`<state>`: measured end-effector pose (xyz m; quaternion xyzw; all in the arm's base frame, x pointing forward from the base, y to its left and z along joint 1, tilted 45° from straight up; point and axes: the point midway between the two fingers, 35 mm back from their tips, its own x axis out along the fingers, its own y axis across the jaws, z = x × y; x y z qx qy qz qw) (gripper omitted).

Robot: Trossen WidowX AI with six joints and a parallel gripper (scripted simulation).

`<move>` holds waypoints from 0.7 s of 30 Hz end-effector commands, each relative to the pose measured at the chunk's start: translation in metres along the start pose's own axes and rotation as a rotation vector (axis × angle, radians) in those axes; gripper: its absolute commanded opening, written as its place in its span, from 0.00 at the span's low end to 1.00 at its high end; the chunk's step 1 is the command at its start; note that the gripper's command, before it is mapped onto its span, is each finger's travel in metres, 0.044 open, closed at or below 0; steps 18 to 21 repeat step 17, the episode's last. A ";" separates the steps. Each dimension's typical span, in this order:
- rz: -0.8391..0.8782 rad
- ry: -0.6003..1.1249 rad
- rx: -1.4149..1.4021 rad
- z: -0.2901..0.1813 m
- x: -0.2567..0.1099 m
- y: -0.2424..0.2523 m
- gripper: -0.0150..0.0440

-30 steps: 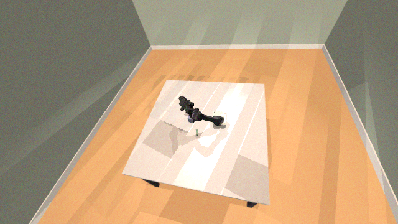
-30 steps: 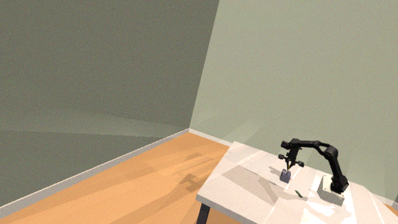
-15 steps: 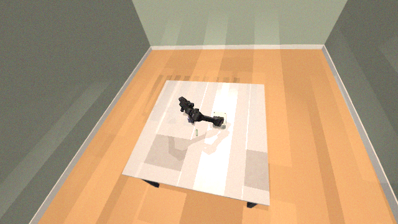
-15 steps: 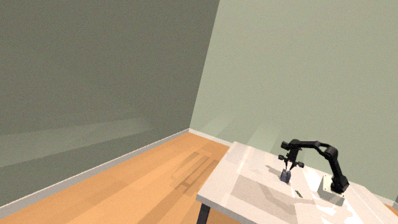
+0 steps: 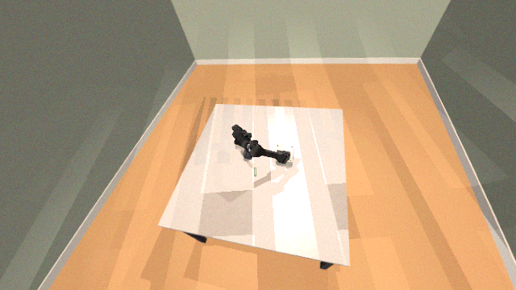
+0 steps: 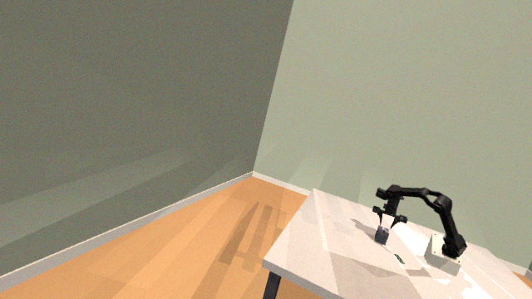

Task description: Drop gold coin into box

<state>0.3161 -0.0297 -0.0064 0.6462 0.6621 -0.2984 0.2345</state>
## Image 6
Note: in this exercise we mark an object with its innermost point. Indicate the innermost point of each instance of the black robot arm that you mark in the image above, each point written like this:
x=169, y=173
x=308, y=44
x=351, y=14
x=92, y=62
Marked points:
x=455, y=244

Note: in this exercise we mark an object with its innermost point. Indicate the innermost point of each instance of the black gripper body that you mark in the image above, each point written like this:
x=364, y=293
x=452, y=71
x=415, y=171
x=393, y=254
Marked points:
x=390, y=210

